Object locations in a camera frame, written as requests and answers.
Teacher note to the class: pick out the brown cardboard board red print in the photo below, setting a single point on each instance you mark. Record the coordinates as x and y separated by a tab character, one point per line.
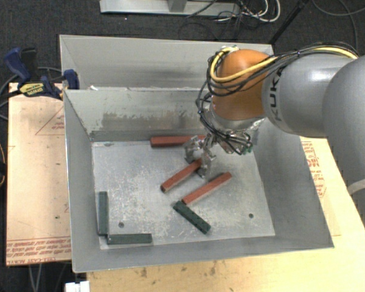
36	175

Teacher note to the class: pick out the grey metal bin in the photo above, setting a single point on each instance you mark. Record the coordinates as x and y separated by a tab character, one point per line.
140	175

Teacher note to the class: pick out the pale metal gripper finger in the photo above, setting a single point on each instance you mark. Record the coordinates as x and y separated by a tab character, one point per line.
191	151
206	164

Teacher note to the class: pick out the red-brown flat block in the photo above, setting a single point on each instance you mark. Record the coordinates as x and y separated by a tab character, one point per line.
167	141
179	176
207	189

